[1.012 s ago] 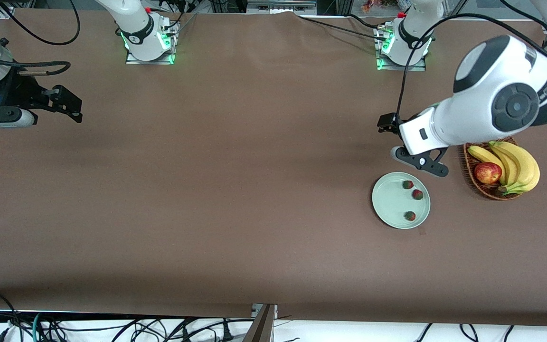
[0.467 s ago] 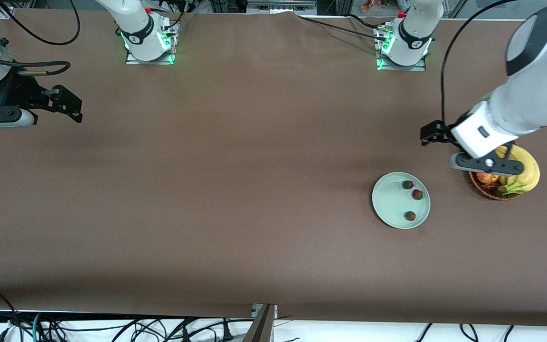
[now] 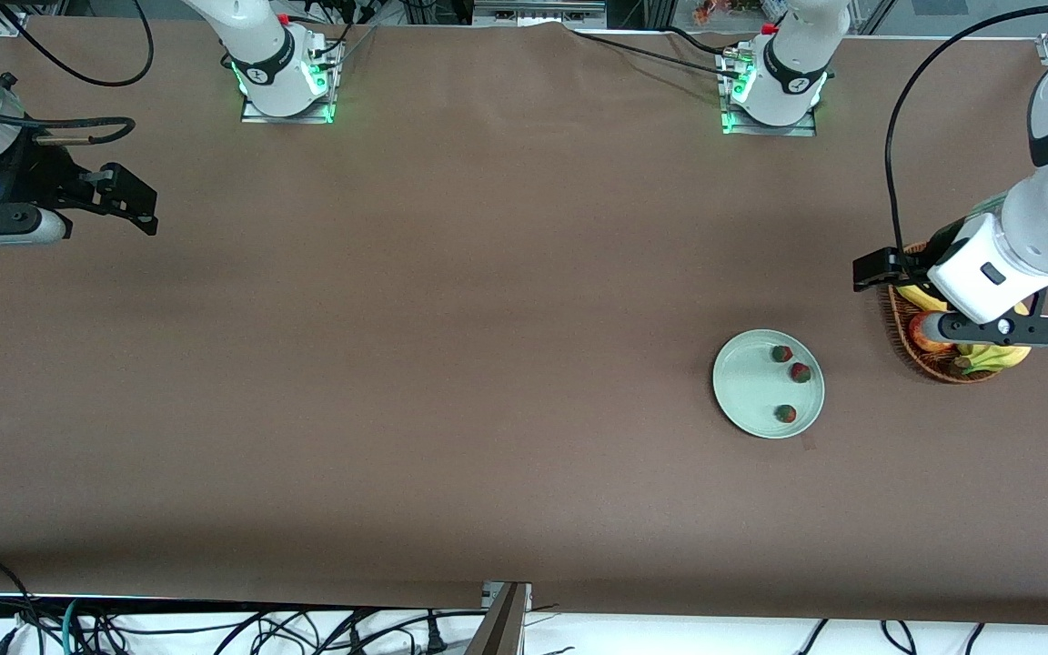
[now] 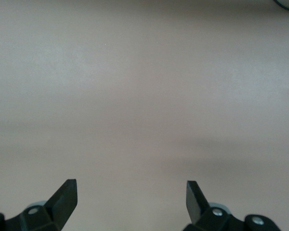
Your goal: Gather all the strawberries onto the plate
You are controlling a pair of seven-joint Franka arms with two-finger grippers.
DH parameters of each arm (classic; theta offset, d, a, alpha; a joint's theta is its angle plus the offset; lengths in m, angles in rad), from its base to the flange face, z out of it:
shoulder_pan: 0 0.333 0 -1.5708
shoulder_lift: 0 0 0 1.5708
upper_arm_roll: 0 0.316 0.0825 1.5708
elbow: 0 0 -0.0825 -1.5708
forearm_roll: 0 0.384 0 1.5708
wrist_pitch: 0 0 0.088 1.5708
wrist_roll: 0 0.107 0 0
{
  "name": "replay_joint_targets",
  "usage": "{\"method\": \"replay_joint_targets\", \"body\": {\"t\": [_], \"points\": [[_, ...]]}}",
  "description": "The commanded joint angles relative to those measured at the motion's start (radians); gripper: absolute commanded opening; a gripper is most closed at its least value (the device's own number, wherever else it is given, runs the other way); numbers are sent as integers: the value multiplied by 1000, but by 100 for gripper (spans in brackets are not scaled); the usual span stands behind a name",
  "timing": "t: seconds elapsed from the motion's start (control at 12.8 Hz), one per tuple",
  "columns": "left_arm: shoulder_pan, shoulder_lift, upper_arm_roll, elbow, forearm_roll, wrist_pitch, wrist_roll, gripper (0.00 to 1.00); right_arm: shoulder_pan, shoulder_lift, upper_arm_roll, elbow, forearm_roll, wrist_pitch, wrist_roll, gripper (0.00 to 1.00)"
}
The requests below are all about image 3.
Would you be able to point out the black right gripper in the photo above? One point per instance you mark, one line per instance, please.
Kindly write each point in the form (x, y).
(40, 175)

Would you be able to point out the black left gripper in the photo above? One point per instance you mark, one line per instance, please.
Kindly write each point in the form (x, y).
(935, 246)

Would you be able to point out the red strawberry green top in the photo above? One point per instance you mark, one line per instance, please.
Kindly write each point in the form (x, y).
(800, 372)
(787, 415)
(781, 353)

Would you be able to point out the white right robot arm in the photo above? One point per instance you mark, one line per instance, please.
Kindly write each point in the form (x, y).
(260, 45)

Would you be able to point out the pale green round plate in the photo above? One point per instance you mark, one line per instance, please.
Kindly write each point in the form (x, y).
(747, 382)

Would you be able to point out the yellow banana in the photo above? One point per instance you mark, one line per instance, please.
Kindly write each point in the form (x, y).
(920, 296)
(1002, 357)
(974, 350)

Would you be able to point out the woven wicker basket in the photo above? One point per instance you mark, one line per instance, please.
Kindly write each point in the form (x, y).
(901, 332)

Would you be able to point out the red apple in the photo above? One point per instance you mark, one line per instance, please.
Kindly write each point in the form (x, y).
(924, 332)

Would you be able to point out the orange background object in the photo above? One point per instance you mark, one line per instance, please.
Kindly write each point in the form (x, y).
(710, 11)

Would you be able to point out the table cover sheet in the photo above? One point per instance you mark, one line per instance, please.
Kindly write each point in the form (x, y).
(488, 273)

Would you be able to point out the silver metal device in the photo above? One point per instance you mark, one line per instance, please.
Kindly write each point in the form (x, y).
(538, 11)

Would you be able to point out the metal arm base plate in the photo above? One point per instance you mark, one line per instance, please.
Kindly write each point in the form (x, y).
(256, 116)
(738, 129)

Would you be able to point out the aluminium profile post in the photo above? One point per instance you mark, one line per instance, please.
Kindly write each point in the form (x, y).
(501, 628)

